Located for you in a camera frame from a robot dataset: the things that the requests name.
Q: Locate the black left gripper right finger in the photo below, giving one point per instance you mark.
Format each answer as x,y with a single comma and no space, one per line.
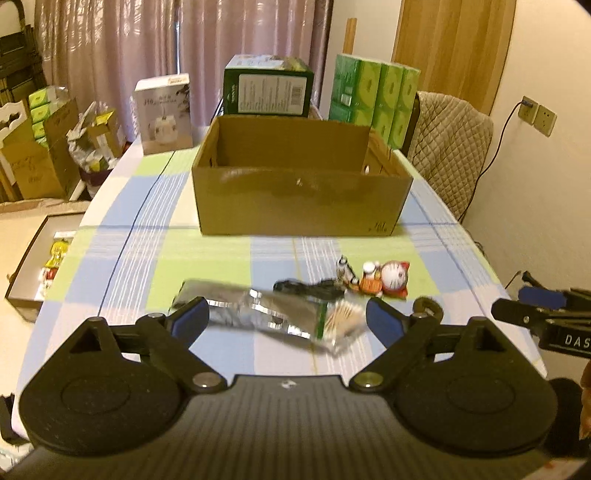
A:
389,325

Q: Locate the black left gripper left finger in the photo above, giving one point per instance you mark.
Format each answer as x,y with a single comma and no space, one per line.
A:
168,339

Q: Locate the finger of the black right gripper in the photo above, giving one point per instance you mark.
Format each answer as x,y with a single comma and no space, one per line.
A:
537,318
572,299

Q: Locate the doraemon lucky cat figure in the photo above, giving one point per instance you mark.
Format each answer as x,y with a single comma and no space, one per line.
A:
388,279

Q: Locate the small figurine toy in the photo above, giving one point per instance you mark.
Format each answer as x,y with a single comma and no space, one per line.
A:
345,273

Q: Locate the silver foil bag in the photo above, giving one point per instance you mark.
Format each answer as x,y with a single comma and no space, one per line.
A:
264,310

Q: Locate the cotton swab bag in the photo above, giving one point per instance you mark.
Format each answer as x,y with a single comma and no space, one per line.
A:
339,324

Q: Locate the person right hand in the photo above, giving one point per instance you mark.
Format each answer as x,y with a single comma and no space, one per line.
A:
585,416

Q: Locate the checkered tablecloth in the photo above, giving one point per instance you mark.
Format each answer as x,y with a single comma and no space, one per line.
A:
139,240

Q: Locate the open floor box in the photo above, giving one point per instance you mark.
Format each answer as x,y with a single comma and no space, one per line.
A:
37,269

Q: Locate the quilted beige chair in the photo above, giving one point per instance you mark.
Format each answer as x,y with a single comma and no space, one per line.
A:
449,144

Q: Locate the brown cardboard box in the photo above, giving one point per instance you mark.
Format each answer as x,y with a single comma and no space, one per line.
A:
297,177

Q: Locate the brown floor carton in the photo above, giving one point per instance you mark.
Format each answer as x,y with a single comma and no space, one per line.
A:
39,171

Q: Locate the white humidifier box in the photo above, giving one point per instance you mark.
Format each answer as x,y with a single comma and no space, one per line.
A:
163,113

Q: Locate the green tissue pack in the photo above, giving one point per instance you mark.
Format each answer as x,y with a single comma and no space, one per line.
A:
374,94

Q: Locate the green milk carton box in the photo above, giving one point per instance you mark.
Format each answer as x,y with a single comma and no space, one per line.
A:
267,85

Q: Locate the wooden door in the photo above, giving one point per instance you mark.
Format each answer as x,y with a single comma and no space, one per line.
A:
460,47

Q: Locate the pink curtain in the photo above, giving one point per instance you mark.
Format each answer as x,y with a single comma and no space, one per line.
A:
99,50

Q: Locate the black folding ladder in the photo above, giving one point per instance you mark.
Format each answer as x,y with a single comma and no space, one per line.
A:
21,71

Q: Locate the white wall socket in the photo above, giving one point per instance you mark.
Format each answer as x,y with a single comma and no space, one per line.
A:
540,117

